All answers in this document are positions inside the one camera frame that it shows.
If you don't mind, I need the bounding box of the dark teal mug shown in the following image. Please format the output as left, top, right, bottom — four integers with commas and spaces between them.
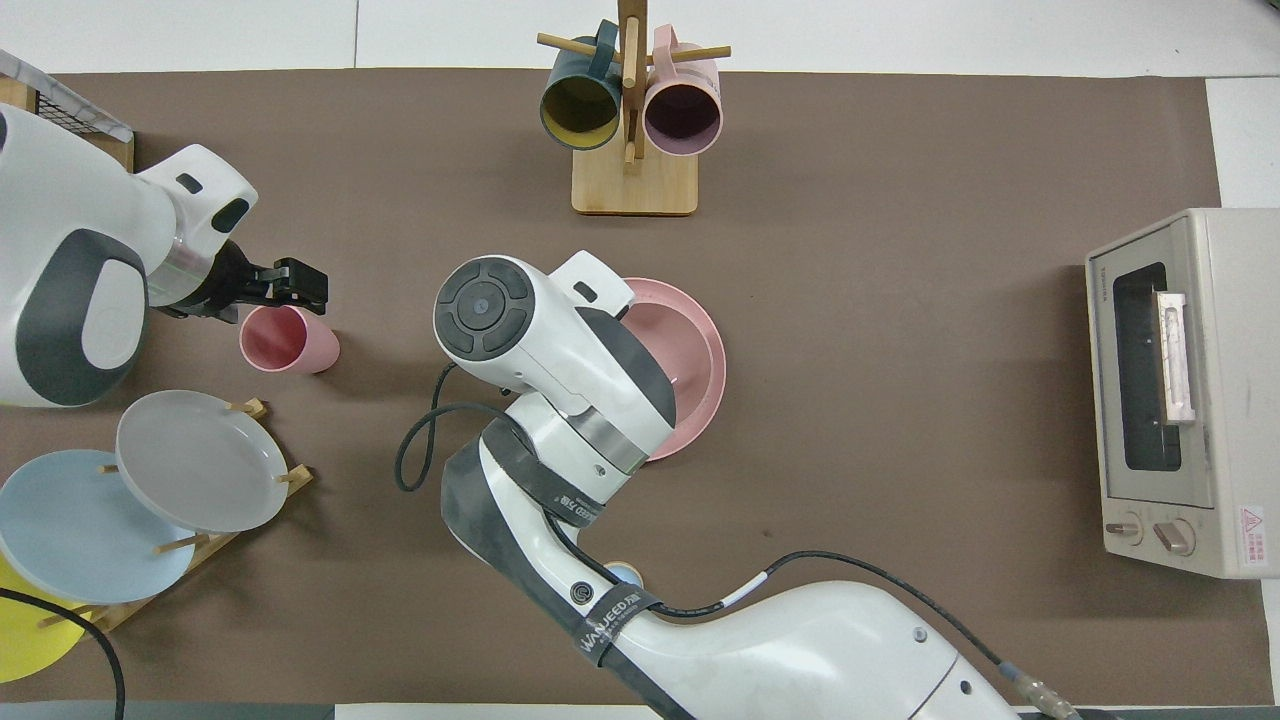
540, 20, 623, 151

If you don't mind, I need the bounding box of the beige toaster oven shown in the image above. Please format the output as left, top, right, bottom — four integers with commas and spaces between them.
1085, 208, 1280, 580

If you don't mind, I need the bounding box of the wooden plate rack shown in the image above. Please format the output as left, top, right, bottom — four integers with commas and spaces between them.
40, 398, 314, 636

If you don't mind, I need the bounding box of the white patterned cloth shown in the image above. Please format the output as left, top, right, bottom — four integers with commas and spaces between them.
0, 50, 134, 143

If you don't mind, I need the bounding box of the pink plate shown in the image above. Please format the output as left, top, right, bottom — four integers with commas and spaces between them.
620, 278, 728, 461

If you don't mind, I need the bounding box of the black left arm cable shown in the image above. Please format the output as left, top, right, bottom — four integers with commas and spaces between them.
0, 588, 127, 720

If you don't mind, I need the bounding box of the grey plate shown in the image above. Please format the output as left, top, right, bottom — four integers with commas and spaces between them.
115, 390, 291, 534

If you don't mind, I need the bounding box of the brown table mat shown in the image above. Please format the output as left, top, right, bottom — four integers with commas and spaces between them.
0, 68, 1273, 707

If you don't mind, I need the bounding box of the pink mug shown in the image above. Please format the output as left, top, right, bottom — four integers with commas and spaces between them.
643, 25, 723, 158

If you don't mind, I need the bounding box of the light blue plate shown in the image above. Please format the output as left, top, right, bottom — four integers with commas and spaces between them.
0, 449, 198, 605

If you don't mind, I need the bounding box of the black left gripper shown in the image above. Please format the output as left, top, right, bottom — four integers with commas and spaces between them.
150, 240, 329, 323

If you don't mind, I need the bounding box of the yellow plate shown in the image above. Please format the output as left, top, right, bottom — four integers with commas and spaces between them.
0, 555, 93, 685

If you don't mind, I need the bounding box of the wooden shelf with wire basket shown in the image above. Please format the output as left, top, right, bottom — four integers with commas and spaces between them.
0, 50, 136, 173

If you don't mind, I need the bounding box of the pink cup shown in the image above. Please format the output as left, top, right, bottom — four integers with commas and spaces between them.
239, 305, 341, 375

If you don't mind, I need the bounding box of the wooden mug tree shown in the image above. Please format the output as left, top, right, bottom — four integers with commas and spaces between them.
537, 0, 732, 217

